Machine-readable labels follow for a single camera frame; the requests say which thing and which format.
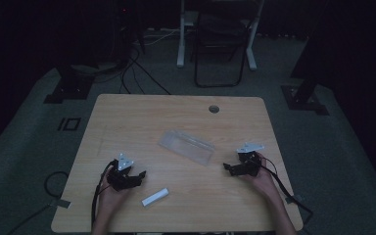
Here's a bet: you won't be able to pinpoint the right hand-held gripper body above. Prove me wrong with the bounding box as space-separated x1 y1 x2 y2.
229 142 265 177

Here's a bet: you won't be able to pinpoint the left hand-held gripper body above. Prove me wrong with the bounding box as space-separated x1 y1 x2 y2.
106 152 142 192

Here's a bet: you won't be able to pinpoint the white marker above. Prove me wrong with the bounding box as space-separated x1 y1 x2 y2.
141 187 170 208

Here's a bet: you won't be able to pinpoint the clear plastic bag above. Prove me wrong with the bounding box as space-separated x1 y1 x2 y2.
158 128 216 166

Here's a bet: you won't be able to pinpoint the person's right hand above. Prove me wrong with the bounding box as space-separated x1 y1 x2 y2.
243 152 281 201

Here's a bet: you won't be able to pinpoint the person's left hand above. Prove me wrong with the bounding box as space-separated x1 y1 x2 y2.
97 177 132 217

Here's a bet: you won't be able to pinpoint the grey tape piece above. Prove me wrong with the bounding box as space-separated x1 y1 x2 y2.
285 194 304 205
49 198 72 210

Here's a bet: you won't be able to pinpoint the black stand base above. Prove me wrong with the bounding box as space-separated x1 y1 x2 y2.
43 63 96 105
280 82 330 117

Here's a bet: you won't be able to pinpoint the black folding chair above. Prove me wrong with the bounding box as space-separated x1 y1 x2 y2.
193 0 251 89

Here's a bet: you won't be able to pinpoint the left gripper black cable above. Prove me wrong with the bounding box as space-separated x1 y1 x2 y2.
90 159 118 228

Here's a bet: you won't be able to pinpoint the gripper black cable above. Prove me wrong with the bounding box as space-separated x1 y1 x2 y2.
259 156 314 226
90 159 118 228

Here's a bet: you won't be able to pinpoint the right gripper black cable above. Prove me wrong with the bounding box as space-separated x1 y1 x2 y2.
259 156 314 226

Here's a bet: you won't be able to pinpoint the black floor cables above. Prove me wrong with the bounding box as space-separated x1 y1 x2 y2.
94 19 181 96

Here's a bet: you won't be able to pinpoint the white table frame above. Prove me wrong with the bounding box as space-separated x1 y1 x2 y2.
176 0 265 71

